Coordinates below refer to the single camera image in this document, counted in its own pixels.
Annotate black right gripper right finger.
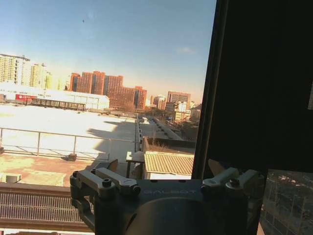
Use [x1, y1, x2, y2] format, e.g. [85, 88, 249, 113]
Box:
[200, 159, 266, 196]

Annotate small shed with corrugated roof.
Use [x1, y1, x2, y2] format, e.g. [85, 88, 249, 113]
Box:
[143, 151, 195, 181]

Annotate dark window frame post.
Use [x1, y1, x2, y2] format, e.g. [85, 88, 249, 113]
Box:
[191, 0, 229, 180]

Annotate metal rooftop railing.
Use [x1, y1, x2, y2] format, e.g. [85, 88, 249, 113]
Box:
[0, 127, 144, 159]

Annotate long white warehouse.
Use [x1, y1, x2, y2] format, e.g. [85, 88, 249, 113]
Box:
[0, 82, 111, 111]

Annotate brown window ledge grille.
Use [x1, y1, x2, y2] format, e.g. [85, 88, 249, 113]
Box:
[0, 183, 95, 232]

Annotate dark curtain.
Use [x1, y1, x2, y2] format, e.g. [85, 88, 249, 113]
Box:
[205, 0, 313, 181]

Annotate brown office tower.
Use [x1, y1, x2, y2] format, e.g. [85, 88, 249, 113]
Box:
[167, 91, 192, 111]

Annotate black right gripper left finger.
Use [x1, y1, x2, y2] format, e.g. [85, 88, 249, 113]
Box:
[69, 159, 141, 197]

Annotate pale yellow apartment towers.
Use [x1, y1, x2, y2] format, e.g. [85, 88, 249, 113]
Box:
[0, 53, 71, 91]

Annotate red brick building block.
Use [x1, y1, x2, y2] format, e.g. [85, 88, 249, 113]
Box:
[69, 70, 148, 110]

